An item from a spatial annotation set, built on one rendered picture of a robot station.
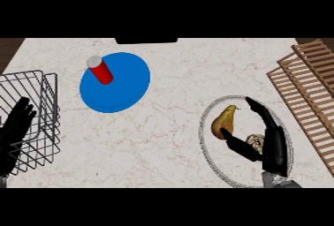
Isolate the red can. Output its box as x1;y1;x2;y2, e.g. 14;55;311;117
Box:
84;55;115;86

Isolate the beige cupcake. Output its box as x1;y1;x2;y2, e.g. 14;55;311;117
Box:
243;133;266;155

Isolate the blue round plate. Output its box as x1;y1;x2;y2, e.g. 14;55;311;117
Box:
78;51;150;114

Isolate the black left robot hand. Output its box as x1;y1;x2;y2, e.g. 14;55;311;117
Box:
0;96;38;178

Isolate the yellow-brown pear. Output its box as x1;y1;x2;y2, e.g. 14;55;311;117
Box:
209;104;241;140

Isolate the black appliance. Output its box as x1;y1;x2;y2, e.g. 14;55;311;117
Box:
113;37;180;45

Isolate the black wire basket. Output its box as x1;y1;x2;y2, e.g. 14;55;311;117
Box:
0;70;62;177

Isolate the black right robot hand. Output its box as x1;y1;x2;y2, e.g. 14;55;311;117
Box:
218;96;289;178

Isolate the wooden tiered shelf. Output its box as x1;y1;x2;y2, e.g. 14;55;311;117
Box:
264;38;334;178

